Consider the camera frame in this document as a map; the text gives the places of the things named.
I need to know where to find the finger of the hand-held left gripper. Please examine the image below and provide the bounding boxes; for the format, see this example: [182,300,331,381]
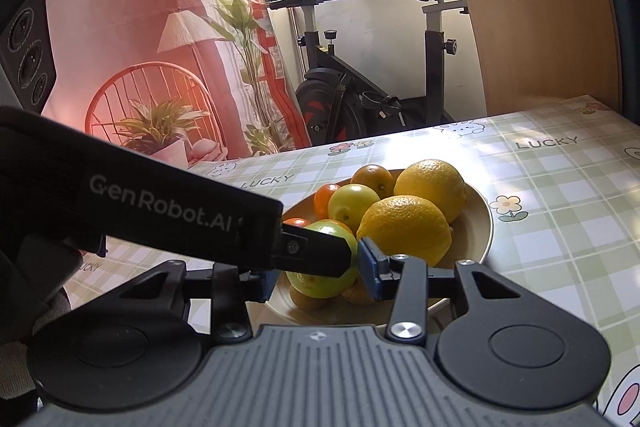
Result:
[272,224,358,279]

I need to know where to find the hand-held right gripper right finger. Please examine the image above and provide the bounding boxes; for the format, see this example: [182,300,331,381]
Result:
[357,237,526,345]

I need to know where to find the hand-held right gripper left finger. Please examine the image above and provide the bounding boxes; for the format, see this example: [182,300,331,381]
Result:
[117,259,281,340]

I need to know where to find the small brown kiwi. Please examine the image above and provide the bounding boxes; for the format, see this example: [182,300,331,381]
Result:
[342,277,376,307]

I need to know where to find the green plum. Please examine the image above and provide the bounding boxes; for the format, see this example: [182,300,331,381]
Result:
[286,219,360,299]
[327,183,382,234]

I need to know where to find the yellow lemon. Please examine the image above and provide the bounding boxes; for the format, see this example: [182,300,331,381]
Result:
[393,159,467,224]
[356,196,453,268]

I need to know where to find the cream round plate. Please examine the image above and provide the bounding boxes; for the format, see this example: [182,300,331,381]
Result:
[260,169,495,328]

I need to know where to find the person's left hand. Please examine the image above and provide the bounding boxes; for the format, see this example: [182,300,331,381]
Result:
[0,289,73,408]

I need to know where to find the black exercise bike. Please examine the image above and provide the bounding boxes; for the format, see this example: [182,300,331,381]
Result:
[260,0,471,146]

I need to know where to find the green plaid tablecloth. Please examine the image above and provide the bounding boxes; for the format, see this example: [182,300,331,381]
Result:
[65,94,640,427]

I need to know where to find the wooden board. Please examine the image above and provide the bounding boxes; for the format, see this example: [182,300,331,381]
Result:
[432,0,626,118]

